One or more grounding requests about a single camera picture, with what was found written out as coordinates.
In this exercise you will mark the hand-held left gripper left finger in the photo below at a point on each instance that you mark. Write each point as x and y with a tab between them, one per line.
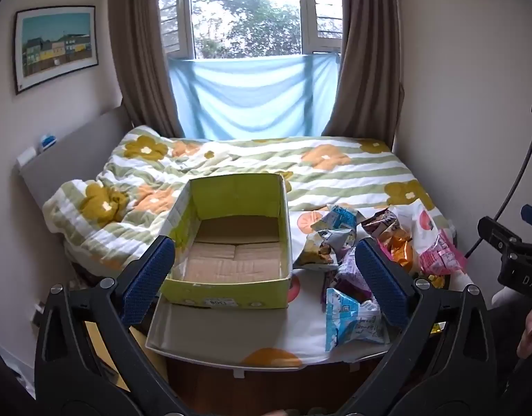
148	277

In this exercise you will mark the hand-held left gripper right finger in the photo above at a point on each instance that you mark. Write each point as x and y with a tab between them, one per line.
380	286

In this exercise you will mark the orange green snack packet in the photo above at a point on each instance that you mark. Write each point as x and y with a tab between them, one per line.
398	249

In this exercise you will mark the pink snack packet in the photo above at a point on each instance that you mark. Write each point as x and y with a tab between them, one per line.
439	255

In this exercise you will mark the green yellow cardboard box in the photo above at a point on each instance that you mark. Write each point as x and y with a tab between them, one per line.
235	247

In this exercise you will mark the person's right hand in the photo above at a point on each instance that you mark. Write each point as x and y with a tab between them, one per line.
530	333

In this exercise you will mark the pale purple snack packet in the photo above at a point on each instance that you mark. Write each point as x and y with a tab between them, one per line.
350	275

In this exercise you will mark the blue white snack packet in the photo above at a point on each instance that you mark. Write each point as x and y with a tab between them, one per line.
348	325

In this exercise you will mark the gold yellow snack packet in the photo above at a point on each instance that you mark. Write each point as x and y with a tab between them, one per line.
435	281

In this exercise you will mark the dark brown yellow snack packet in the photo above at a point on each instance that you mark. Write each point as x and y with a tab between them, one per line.
380	223

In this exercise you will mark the brown chip packet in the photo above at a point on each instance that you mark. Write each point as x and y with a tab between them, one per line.
318	256

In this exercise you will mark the grey blue snack packet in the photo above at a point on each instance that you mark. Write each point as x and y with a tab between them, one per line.
335	225

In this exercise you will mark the white fruit print sheet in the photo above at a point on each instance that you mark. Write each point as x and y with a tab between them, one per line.
305	333

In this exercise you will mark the grey headboard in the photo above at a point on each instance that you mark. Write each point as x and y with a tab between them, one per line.
80	156

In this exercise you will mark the floral striped blanket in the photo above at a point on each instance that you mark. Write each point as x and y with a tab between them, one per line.
248	156

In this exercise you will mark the blue white small object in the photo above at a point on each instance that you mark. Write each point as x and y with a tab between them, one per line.
48	141

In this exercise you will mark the white small box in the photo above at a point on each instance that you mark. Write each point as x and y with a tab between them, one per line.
27	157

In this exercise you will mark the light blue cloth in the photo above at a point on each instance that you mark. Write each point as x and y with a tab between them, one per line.
248	99

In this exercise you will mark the brown right curtain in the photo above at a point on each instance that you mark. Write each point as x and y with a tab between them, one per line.
365	52

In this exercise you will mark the brown curtain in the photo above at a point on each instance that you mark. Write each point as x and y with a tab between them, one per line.
365	52
144	43

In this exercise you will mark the brown left curtain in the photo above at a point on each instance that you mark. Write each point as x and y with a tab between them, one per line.
144	43

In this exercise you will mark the framed houses picture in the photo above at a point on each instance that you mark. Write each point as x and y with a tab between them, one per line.
56	47

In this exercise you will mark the white frame window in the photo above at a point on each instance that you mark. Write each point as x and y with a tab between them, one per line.
248	8

